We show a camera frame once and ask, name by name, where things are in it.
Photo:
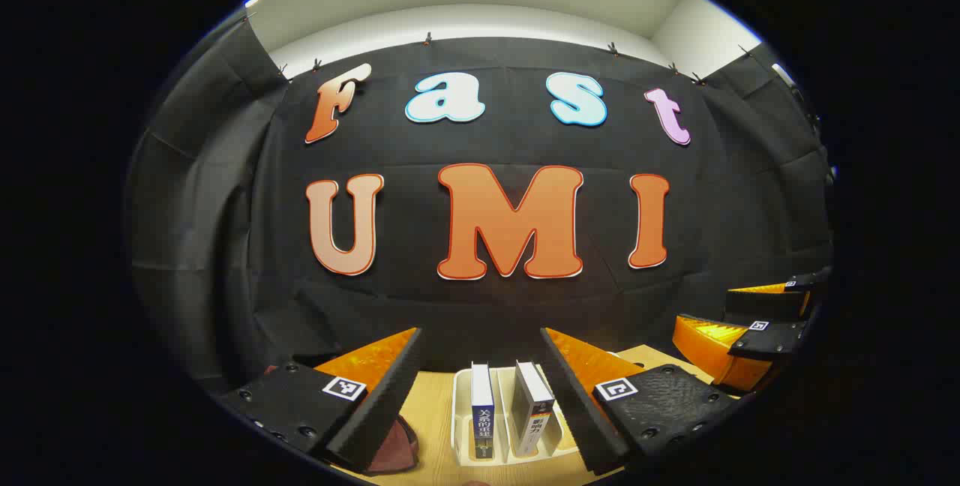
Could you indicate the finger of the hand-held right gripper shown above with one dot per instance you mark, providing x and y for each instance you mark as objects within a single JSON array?
[
  {"x": 776, "y": 341},
  {"x": 765, "y": 304}
]

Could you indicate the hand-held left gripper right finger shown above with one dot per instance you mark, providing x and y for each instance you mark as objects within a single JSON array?
[{"x": 574, "y": 403}]

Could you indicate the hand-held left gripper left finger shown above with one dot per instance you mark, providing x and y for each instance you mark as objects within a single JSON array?
[{"x": 390, "y": 396}]

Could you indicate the black portrait book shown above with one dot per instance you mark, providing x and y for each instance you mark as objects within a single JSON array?
[{"x": 531, "y": 411}]

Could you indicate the dark red schoolbag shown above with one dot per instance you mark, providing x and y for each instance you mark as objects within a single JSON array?
[{"x": 394, "y": 452}]

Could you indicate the white bookshelf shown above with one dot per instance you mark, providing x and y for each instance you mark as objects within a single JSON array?
[{"x": 504, "y": 450}]

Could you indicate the blue book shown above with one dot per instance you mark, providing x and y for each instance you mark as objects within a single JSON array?
[{"x": 482, "y": 411}]

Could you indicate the black backdrop cloth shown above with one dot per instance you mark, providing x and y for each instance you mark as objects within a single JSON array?
[{"x": 525, "y": 298}]

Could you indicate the row of small cloth clips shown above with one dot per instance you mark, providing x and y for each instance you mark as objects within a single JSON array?
[{"x": 427, "y": 38}]

